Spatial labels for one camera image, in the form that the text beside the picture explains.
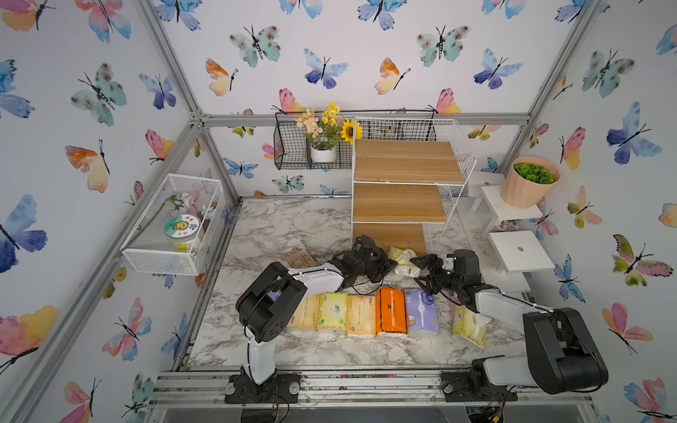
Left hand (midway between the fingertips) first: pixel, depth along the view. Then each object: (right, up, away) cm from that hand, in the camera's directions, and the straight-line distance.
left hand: (404, 260), depth 86 cm
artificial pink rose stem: (-62, +19, -7) cm, 65 cm away
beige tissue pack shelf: (-31, -17, -3) cm, 35 cm away
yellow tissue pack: (+1, +1, +5) cm, 5 cm away
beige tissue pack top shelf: (-14, -17, -3) cm, 22 cm away
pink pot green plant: (+35, +24, -8) cm, 43 cm away
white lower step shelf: (+36, +3, -1) cm, 36 cm away
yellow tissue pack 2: (+18, -18, -7) cm, 27 cm away
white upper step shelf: (+30, +17, +1) cm, 34 cm away
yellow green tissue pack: (-23, -16, -3) cm, 28 cm away
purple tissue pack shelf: (+5, -15, -3) cm, 16 cm away
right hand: (+4, -2, +2) cm, 4 cm away
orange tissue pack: (-5, -15, -5) cm, 16 cm away
